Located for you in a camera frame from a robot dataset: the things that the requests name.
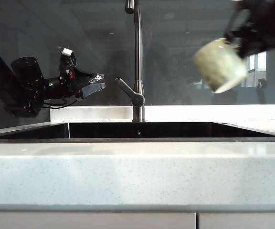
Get white cabinet door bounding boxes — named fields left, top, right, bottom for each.
left=0, top=210, right=197, bottom=229
left=198, top=211, right=275, bottom=229

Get looped black cable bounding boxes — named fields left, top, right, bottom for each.
left=224, top=7, right=251, bottom=42

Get thin black cable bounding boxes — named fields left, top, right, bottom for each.
left=42, top=97, right=78, bottom=110

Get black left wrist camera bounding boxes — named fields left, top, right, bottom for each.
left=59, top=47, right=77, bottom=71

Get dark steel sink basin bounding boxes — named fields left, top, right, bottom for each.
left=0, top=121, right=275, bottom=144

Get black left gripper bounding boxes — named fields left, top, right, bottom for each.
left=60, top=64, right=106, bottom=99

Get pale green ceramic mug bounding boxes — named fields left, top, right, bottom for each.
left=191, top=37, right=248, bottom=94

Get steel faucet lever handle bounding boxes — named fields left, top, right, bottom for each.
left=114, top=77, right=145, bottom=107

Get brushed steel faucet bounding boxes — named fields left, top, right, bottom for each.
left=125, top=0, right=146, bottom=123

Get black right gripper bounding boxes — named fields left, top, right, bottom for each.
left=238, top=22, right=275, bottom=58

